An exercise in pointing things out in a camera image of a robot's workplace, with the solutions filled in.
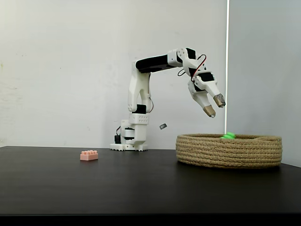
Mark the green lego block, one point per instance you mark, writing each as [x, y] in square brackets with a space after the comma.
[228, 135]

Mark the pink lego block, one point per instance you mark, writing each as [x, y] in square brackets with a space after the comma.
[89, 155]

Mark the grey tape piece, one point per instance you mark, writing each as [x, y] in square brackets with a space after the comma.
[163, 126]

